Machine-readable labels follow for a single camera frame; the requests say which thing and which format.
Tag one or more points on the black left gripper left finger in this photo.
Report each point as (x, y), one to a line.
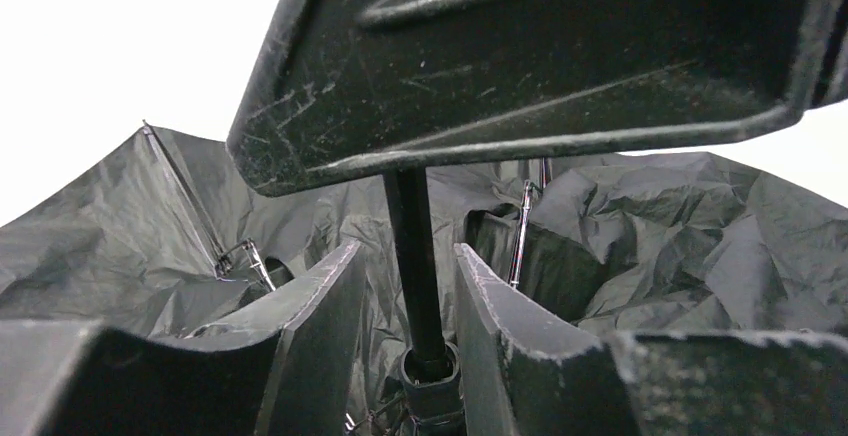
(281, 365)

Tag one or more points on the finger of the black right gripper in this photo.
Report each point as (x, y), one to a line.
(345, 89)

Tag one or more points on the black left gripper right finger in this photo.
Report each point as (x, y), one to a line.
(525, 371)

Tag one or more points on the lilac folding umbrella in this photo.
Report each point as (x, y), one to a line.
(162, 237)

